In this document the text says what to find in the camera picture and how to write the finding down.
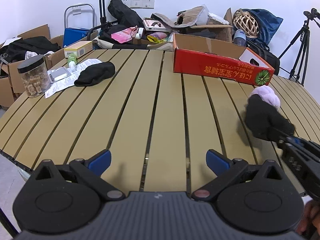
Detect silver foil tray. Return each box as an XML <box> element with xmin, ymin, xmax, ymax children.
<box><xmin>48</xmin><ymin>67</ymin><xmax>71</xmax><ymax>83</ymax></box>

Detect lilac fluffy cloth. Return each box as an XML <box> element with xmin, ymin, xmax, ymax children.
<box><xmin>249</xmin><ymin>85</ymin><xmax>280</xmax><ymax>110</ymax></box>

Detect yellow white small carton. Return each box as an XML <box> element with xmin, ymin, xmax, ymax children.
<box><xmin>64</xmin><ymin>41</ymin><xmax>93</xmax><ymax>59</ymax></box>

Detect black clothes pile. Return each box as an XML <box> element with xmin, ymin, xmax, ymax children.
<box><xmin>1</xmin><ymin>36</ymin><xmax>61</xmax><ymax>63</ymax></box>

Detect woven rattan ball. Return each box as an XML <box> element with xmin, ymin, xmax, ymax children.
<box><xmin>233</xmin><ymin>9</ymin><xmax>259</xmax><ymax>38</ymax></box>

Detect clear jar brown cubes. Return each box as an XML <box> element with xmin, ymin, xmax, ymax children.
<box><xmin>17</xmin><ymin>55</ymin><xmax>50</xmax><ymax>98</ymax></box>

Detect person's right hand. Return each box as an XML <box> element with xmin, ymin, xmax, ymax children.
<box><xmin>296</xmin><ymin>200</ymin><xmax>320</xmax><ymax>235</ymax></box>

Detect blue velvet bag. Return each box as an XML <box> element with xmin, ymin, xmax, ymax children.
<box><xmin>245</xmin><ymin>9</ymin><xmax>283</xmax><ymax>50</ymax></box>

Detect white wall socket strip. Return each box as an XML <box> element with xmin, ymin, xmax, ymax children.
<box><xmin>121</xmin><ymin>0</ymin><xmax>155</xmax><ymax>9</ymax></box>

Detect small green bottle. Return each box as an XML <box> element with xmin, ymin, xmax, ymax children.
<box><xmin>68</xmin><ymin>53</ymin><xmax>77</xmax><ymax>72</ymax></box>

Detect black camera tripod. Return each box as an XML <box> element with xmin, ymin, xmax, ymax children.
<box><xmin>278</xmin><ymin>8</ymin><xmax>319</xmax><ymax>86</ymax></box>

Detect black cloth bag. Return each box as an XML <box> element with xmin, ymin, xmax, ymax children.
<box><xmin>107</xmin><ymin>0</ymin><xmax>144</xmax><ymax>28</ymax></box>

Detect blue water bottle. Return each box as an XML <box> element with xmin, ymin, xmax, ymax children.
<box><xmin>233</xmin><ymin>29</ymin><xmax>247</xmax><ymax>47</ymax></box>

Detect red cardboard fruit box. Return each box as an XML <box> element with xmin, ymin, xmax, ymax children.
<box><xmin>173</xmin><ymin>34</ymin><xmax>275</xmax><ymax>86</ymax></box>

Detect black sock on paper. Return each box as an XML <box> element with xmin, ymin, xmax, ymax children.
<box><xmin>74</xmin><ymin>61</ymin><xmax>116</xmax><ymax>87</ymax></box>

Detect brown open cardboard box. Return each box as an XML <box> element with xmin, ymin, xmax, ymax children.
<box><xmin>151</xmin><ymin>5</ymin><xmax>234</xmax><ymax>43</ymax></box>

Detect black sock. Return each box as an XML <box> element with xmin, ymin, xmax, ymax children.
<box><xmin>245</xmin><ymin>94</ymin><xmax>295</xmax><ymax>142</ymax></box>
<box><xmin>74</xmin><ymin>61</ymin><xmax>116</xmax><ymax>87</ymax></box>

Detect pink packet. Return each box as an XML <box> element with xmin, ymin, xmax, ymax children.
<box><xmin>111</xmin><ymin>27</ymin><xmax>139</xmax><ymax>44</ymax></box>

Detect white printed paper sheet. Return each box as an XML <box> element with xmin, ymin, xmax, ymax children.
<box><xmin>44</xmin><ymin>59</ymin><xmax>101</xmax><ymax>98</ymax></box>

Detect blue plastic crate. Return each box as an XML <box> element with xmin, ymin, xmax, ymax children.
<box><xmin>63</xmin><ymin>28</ymin><xmax>89</xmax><ymax>47</ymax></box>

